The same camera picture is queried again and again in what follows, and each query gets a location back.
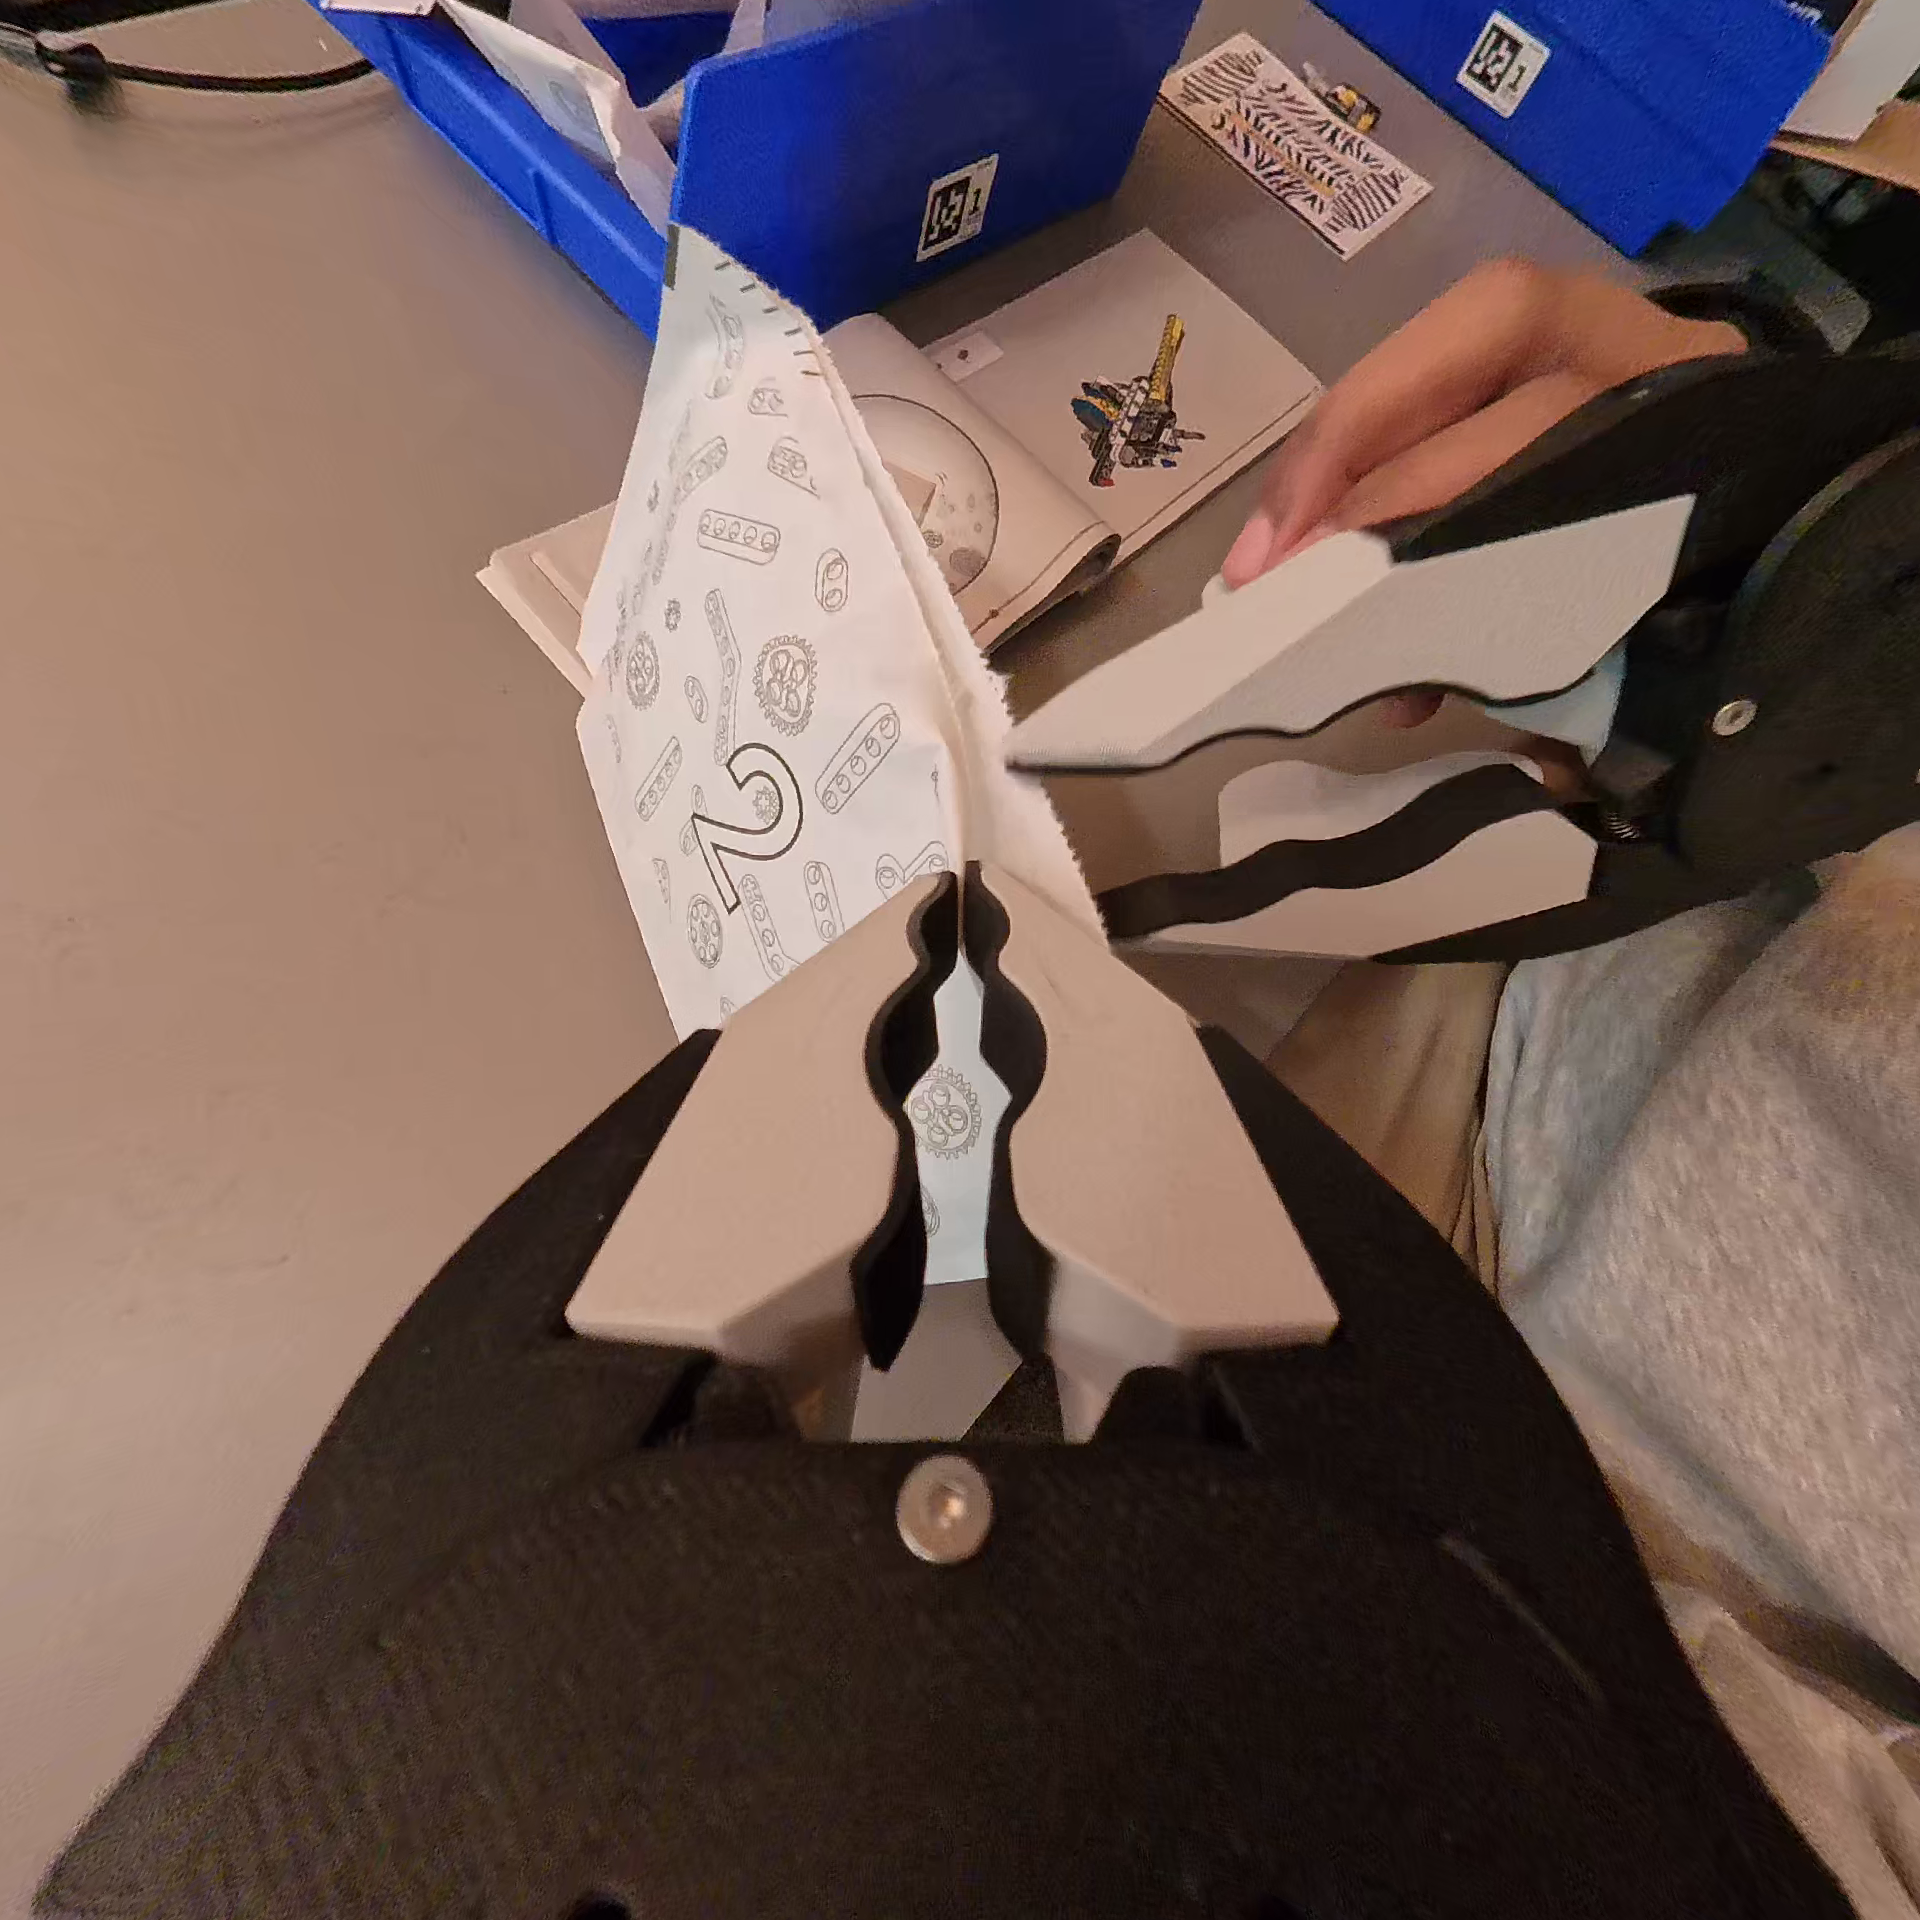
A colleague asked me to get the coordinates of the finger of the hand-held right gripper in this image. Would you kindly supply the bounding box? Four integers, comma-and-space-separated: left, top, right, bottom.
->
1001, 492, 1699, 779
1098, 754, 1607, 966

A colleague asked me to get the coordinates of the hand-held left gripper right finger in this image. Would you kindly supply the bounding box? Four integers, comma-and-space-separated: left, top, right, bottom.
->
962, 862, 1340, 1445

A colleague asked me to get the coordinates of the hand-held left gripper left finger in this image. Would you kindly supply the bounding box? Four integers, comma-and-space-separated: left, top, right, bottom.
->
564, 870, 965, 1424

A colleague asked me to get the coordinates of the white printed paper bag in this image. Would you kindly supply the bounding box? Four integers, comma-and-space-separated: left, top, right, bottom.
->
573, 224, 1122, 1292

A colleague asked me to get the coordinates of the person's right hand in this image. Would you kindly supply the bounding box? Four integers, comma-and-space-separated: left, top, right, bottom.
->
1218, 254, 1751, 593

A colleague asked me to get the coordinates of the white instruction booklet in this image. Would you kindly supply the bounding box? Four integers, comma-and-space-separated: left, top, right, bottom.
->
475, 228, 1325, 699

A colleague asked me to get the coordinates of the blue plastic bin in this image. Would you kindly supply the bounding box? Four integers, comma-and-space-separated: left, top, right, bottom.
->
1307, 0, 1835, 259
321, 0, 1205, 340

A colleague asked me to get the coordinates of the striped sticker sheet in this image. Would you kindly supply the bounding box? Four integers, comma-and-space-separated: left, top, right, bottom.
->
1157, 32, 1435, 262

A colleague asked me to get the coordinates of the pile of torn paper bags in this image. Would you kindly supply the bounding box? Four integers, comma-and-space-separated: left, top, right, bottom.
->
434, 0, 781, 228

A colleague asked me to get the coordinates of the black cable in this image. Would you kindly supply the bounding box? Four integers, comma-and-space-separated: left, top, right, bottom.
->
0, 26, 377, 103

